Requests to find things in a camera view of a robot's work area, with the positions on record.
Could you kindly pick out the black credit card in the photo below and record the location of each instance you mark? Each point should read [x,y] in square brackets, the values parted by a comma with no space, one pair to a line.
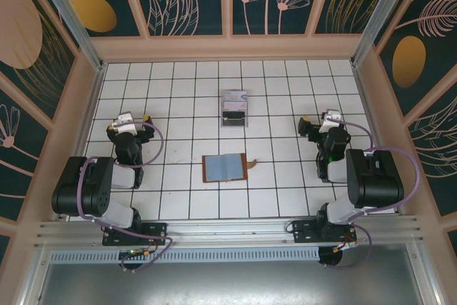
[233,116]

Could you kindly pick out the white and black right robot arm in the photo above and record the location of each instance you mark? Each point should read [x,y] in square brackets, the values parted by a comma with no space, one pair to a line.
[375,180]

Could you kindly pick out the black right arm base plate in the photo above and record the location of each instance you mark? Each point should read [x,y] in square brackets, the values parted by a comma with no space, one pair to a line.
[303,233]

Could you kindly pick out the grey metal sheet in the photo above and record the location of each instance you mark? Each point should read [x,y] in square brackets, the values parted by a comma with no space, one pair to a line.
[228,283]

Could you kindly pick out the brown leather card holder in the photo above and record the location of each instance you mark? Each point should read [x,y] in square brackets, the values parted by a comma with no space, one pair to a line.
[225,167]

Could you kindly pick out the thin aluminium table edge rail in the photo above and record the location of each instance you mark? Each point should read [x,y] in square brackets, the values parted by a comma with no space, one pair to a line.
[94,105]
[366,105]

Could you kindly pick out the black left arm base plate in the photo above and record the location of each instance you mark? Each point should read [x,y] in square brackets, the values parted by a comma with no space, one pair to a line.
[159,231]

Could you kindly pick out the small circuit board with LED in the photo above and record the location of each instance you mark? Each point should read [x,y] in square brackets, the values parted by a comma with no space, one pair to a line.
[134,253]

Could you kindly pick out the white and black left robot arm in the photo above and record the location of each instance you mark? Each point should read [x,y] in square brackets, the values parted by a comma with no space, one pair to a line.
[71,190]

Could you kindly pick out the aluminium corner post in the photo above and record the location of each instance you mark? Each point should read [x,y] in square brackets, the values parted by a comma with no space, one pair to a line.
[383,15]
[71,15]

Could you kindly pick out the aluminium mounting rail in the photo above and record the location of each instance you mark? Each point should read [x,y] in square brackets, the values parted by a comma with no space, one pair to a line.
[228,228]

